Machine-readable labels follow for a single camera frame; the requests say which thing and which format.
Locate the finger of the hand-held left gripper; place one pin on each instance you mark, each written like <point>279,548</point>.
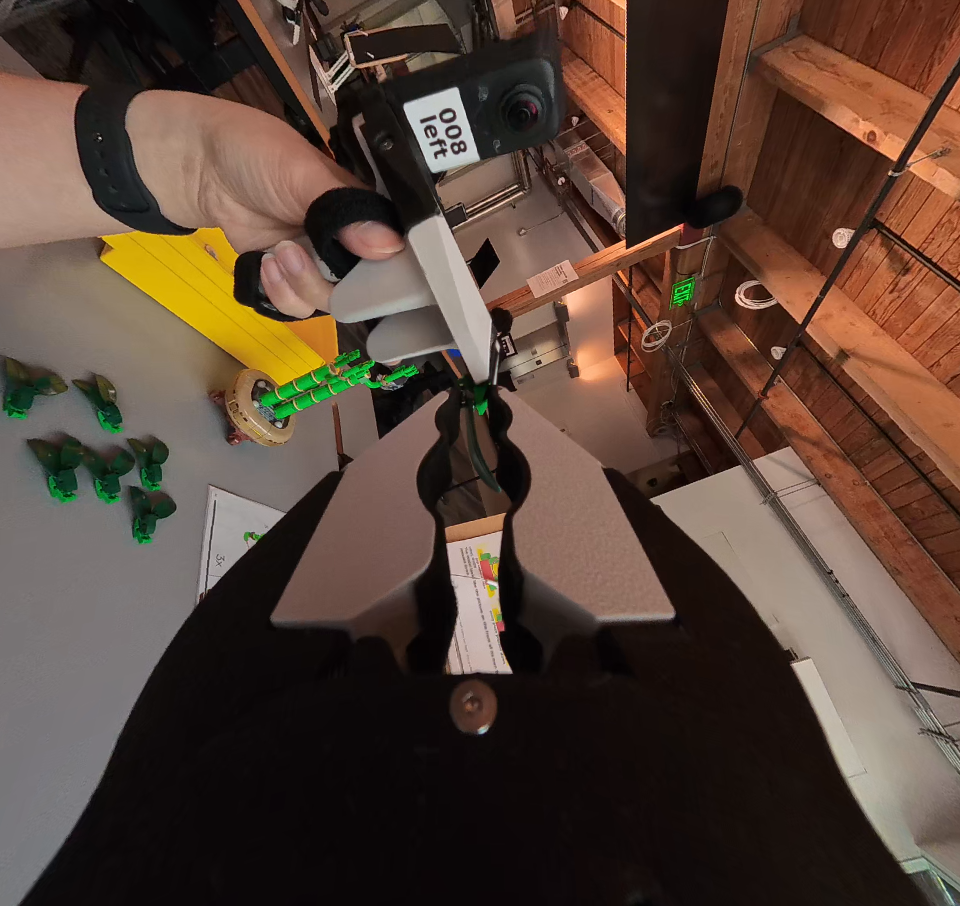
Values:
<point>457,298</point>

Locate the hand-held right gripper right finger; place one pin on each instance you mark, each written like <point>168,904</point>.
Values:
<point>585,546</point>

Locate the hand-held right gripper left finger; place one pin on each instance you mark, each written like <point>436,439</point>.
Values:
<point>360,546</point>

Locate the dark green brick leaf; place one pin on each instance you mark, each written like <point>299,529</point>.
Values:
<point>480,448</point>

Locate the white hanging paper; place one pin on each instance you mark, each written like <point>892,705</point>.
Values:
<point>551,278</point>

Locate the white phone stand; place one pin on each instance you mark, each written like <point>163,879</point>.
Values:
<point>360,51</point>

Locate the hanging poster board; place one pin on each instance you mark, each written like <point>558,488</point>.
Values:
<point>472,606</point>

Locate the building instruction booklet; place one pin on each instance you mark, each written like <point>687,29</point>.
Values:
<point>225,546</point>

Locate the green toy bamboo model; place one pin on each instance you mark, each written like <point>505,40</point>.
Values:
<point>255,407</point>

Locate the green exit sign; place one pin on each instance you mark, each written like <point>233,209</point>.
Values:
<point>682,293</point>

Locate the wooden background table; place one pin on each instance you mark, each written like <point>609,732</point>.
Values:
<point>255,21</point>

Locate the black round fixture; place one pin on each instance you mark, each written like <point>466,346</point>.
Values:
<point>712,206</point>

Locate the yellow plastic bin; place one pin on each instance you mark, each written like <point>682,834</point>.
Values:
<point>195,283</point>

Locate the pile of green brick pieces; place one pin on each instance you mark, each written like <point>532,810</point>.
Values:
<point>97,463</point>

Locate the black wristband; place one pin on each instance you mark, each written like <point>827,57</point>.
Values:
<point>112,163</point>

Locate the silver air duct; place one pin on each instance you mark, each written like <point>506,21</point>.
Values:
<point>592,171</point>

